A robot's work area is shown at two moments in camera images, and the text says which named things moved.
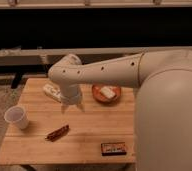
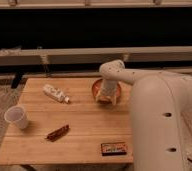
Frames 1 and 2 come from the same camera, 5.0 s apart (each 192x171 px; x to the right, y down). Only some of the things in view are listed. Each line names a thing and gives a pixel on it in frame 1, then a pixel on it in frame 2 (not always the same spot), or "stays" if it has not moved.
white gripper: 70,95 -> 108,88
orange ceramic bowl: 98,96 stays
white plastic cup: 18,116 stays
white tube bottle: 53,91 stays
